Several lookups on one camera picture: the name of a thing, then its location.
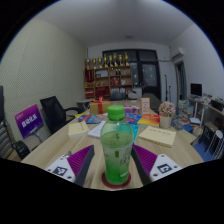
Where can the black stand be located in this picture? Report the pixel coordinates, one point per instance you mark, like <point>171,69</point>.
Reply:
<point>165,86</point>

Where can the standing tan card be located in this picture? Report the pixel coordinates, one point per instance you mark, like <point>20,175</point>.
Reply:
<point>145,106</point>

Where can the purple sign board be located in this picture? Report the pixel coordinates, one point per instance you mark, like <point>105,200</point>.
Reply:
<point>29,120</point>

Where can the orange booklet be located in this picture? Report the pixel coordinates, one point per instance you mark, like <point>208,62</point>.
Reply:
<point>149,119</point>

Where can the gift box with red ribbon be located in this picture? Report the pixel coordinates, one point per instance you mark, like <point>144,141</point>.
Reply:
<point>99,107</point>

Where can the white paper sheets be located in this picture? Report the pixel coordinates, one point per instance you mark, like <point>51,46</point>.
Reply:
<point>97,130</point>

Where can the black office chair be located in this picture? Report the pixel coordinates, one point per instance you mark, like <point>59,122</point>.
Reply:
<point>53,111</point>

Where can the blue booklet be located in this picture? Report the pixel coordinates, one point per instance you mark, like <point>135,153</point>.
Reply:
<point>91,119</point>

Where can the wooden wall desk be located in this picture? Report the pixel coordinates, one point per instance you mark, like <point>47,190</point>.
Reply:
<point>213,108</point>

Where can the wooden shelf unit with trophies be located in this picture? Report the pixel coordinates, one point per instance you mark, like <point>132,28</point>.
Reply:
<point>110,80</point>

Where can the potted pink flowers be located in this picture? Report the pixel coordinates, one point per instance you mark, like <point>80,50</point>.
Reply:
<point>166,111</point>

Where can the green drink bottle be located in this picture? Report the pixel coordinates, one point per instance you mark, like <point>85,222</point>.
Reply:
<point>116,150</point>

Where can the flat round red coaster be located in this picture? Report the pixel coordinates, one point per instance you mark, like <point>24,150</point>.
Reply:
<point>116,186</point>

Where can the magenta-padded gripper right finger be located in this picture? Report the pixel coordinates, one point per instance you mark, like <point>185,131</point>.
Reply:
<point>165,166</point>

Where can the small yellow notebook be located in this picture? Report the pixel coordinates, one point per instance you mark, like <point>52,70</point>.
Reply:
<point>78,129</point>

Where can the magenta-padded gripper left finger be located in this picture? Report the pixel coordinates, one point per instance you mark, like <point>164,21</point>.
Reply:
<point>58,168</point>

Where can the pink packet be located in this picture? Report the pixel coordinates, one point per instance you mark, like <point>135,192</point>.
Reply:
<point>131,109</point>

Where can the stack of books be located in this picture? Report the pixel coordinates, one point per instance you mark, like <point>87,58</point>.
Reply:
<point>185,113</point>

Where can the black computer monitor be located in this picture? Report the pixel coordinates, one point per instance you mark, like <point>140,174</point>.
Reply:
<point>196,89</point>

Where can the white air conditioner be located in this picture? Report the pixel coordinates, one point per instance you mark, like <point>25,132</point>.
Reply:
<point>177,53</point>

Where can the large beige book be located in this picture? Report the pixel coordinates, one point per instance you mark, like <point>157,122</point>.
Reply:
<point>157,136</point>

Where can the dark glass door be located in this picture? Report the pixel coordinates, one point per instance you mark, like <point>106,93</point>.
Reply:
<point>148,73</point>

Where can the black mesh chair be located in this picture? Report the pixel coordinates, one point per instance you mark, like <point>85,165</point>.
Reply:
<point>6,140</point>

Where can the teal booklet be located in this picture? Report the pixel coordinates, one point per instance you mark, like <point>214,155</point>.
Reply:
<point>135,131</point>

